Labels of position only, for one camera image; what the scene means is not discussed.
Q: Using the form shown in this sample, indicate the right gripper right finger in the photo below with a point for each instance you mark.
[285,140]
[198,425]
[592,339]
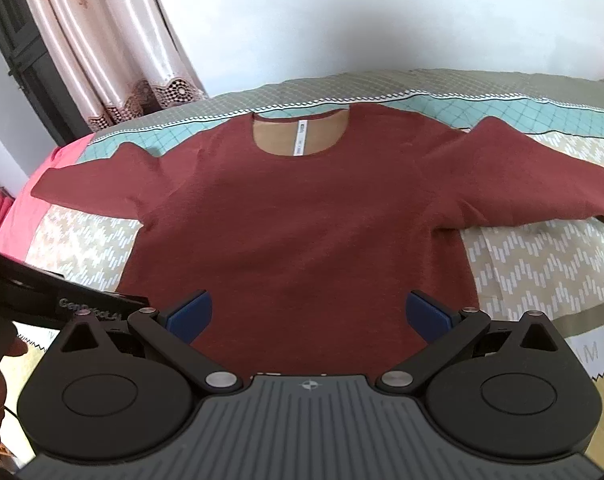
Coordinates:
[447,333]

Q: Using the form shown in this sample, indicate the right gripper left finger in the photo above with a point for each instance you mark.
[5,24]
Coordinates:
[171,332]

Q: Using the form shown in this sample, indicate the maroon long sleeve sweater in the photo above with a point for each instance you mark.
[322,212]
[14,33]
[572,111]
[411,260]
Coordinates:
[309,259]

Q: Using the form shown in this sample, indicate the pink bed sheet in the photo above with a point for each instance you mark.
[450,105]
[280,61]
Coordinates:
[26,212]

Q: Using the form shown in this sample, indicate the patterned beige teal bedspread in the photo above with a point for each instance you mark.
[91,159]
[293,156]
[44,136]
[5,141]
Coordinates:
[556,267]

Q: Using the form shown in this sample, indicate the pink lace curtain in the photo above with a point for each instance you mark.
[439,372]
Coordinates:
[117,58]

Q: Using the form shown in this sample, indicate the dark window frame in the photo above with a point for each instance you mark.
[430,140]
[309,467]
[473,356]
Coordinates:
[31,66]

